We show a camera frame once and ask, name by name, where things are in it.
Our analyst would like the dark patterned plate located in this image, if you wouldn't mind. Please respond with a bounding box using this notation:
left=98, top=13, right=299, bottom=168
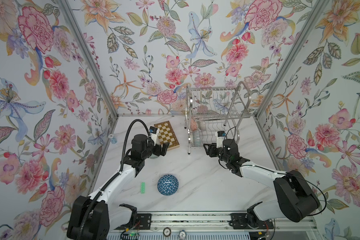
left=191, top=131, right=202, bottom=148

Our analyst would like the blue triangle patterned bowl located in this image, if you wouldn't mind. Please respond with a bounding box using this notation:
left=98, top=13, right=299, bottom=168
left=157, top=175, right=179, bottom=196

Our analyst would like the pink striped bowl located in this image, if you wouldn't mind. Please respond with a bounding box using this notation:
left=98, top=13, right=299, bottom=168
left=198, top=121, right=207, bottom=132

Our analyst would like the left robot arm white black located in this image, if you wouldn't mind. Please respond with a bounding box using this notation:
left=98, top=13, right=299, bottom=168
left=67, top=134, right=170, bottom=240

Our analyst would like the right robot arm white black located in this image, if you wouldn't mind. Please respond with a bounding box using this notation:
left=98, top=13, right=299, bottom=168
left=203, top=139, right=321, bottom=229

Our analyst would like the silver two-tier dish rack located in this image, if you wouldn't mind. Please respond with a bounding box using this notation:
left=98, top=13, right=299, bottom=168
left=185, top=81, right=252, bottom=154

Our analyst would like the wooden folded chessboard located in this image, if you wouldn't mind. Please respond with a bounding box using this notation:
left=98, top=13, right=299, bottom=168
left=154, top=121, right=180, bottom=150

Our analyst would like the small blue white object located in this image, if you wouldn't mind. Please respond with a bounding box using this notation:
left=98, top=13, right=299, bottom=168
left=109, top=134, right=117, bottom=144

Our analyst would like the small green plastic block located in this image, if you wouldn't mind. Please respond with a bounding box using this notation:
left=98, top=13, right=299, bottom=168
left=141, top=182, right=146, bottom=194

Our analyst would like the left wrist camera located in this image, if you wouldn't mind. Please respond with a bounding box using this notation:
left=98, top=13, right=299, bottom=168
left=149, top=126, right=160, bottom=143

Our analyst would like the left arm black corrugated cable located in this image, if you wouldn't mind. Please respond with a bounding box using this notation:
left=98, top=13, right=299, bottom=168
left=75, top=119, right=152, bottom=240

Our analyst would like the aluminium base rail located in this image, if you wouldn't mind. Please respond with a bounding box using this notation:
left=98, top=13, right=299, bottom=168
left=61, top=211, right=319, bottom=233

